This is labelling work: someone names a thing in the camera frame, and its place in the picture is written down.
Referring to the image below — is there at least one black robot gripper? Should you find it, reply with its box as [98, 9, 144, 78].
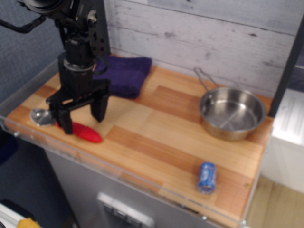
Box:
[47, 65, 111, 134]

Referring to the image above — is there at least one red handled metal spoon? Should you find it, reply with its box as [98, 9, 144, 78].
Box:
[29, 108, 103, 143]

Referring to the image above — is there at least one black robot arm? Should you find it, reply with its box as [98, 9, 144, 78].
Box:
[20, 0, 111, 134]

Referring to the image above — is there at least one silver steel pot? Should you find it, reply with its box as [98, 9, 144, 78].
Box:
[194, 67, 266, 141]

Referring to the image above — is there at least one folded purple towel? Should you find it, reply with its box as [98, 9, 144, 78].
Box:
[93, 56, 152, 99]

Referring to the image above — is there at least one silver toy fridge cabinet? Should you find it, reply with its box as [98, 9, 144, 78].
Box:
[46, 150, 240, 228]

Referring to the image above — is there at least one silver dispenser button panel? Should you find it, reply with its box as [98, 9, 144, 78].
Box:
[96, 192, 156, 228]

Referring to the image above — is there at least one clear acrylic table guard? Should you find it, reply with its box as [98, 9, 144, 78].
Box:
[0, 62, 273, 228]

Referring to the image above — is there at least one yellow object bottom left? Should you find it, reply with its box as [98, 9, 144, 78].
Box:
[17, 218, 41, 228]

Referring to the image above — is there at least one blue gum bottle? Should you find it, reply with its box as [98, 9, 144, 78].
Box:
[197, 162, 217, 194]

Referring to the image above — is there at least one white appliance at right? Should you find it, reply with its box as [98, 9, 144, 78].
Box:
[261, 89, 304, 193]

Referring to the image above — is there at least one dark grey vertical post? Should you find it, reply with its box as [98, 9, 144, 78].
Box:
[103, 0, 117, 54]

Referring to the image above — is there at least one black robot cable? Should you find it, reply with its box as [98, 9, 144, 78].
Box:
[0, 15, 47, 34]

